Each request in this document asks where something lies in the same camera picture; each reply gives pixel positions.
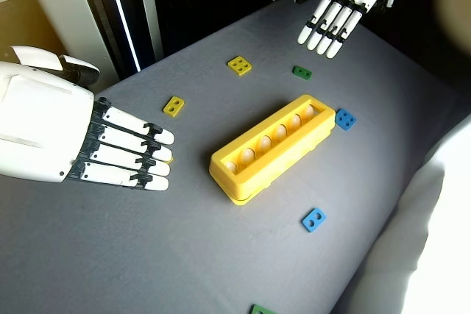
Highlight yellow egg carton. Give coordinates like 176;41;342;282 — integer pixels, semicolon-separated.
208;93;336;207

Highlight green two-hole block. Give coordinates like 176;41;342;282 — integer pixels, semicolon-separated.
292;65;313;80

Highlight white cabinet panel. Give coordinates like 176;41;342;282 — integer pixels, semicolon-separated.
13;0;121;83

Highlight yellow two-hole block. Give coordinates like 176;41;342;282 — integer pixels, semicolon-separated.
163;96;185;117

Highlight blue four-hole block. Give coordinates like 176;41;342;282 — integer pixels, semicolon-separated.
334;107;358;132

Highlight yellow four-hole block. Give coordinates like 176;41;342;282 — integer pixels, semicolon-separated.
227;55;253;77

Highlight grey table cloth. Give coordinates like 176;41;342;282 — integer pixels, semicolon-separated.
0;0;471;314

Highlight blue two-hole block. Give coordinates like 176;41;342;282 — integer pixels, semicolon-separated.
300;207;328;233

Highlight green flat block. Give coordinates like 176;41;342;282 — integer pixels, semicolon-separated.
249;303;279;314

